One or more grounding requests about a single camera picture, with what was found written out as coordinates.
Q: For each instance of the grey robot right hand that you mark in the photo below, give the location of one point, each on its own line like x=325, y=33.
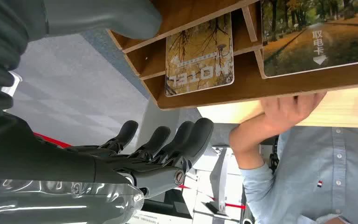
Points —
x=74, y=167

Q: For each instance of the wooden card holder rack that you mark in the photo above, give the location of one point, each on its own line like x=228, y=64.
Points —
x=250, y=86

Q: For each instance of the person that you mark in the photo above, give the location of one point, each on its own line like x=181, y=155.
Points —
x=318, y=176

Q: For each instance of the park path picture card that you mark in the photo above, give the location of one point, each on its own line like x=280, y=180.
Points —
x=318, y=37

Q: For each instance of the hotel key card autumn print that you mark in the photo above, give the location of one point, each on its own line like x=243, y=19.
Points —
x=199, y=58

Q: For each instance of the white stand in background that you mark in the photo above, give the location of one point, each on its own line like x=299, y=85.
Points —
x=220, y=182

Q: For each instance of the printed white paper sheet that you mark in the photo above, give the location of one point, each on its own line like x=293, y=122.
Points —
x=157, y=219

